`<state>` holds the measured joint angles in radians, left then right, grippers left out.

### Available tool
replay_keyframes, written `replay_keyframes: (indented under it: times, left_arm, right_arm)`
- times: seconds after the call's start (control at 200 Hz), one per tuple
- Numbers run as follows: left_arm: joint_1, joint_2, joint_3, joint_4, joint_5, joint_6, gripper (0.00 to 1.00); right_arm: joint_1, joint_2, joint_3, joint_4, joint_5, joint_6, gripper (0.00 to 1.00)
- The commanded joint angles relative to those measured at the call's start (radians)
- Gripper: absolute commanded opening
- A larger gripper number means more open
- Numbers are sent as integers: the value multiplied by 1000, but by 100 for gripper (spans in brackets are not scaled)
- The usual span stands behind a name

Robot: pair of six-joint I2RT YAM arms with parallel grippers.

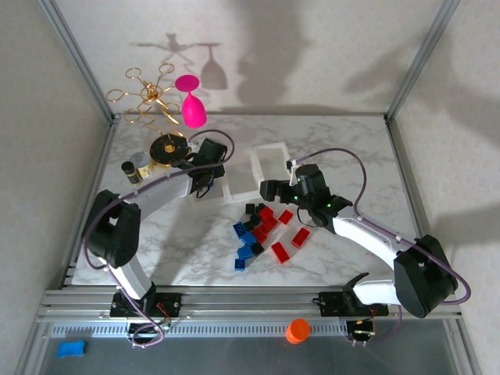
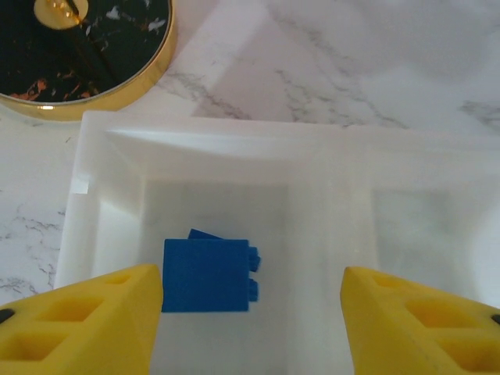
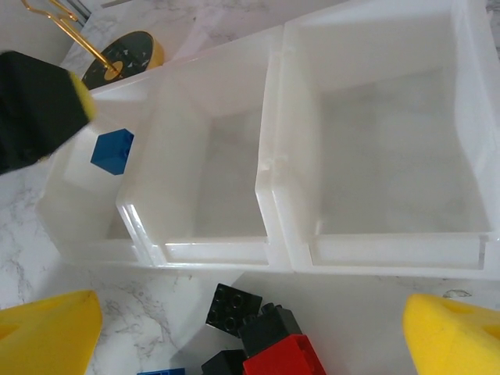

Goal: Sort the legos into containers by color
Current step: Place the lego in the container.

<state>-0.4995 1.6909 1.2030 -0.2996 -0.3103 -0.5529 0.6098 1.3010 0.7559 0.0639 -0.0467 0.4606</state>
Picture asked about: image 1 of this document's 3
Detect white rectangular plastic container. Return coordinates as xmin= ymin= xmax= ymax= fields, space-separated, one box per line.
xmin=190 ymin=171 xmax=230 ymax=205
xmin=224 ymin=162 xmax=262 ymax=203
xmin=251 ymin=141 xmax=291 ymax=184

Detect pink wine glass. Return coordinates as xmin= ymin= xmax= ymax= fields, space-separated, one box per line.
xmin=174 ymin=73 xmax=207 ymax=129

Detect silver-lidded tin can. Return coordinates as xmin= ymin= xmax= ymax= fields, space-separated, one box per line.
xmin=130 ymin=151 xmax=154 ymax=179

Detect small black-lidded spice jar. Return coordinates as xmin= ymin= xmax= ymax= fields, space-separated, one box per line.
xmin=120 ymin=159 xmax=144 ymax=184

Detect orange plastic cup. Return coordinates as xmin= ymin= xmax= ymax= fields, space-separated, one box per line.
xmin=285 ymin=318 xmax=313 ymax=345

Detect small black circuit board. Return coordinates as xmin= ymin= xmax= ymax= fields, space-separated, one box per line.
xmin=127 ymin=320 xmax=173 ymax=345
xmin=345 ymin=318 xmax=378 ymax=340

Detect blue sponge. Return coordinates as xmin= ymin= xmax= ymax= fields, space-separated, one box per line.
xmin=55 ymin=340 xmax=88 ymax=359

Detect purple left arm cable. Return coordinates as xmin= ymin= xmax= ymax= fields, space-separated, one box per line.
xmin=81 ymin=129 xmax=236 ymax=348

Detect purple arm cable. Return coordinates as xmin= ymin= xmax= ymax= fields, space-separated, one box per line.
xmin=81 ymin=129 xmax=236 ymax=348
xmin=288 ymin=148 xmax=473 ymax=348

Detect thin aluminium frame rail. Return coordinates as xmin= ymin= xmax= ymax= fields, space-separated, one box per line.
xmin=112 ymin=112 xmax=390 ymax=118

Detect gold wire glass rack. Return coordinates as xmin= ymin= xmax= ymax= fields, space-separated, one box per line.
xmin=107 ymin=63 xmax=195 ymax=169

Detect aluminium side frame rail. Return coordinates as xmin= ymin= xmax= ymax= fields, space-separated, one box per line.
xmin=386 ymin=116 xmax=454 ymax=292
xmin=58 ymin=116 xmax=120 ymax=292

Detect wide aluminium frame rail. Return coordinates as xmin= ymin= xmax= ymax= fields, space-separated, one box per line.
xmin=34 ymin=287 xmax=464 ymax=324

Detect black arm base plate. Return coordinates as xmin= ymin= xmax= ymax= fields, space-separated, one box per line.
xmin=318 ymin=291 xmax=391 ymax=318
xmin=110 ymin=291 xmax=183 ymax=318

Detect grey slotted cable duct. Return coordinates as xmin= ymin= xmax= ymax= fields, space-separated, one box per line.
xmin=49 ymin=322 xmax=352 ymax=339

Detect aluminium frame post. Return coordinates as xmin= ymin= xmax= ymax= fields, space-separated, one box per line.
xmin=37 ymin=0 xmax=120 ymax=124
xmin=384 ymin=0 xmax=463 ymax=122

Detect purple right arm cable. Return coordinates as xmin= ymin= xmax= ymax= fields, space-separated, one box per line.
xmin=288 ymin=148 xmax=473 ymax=348

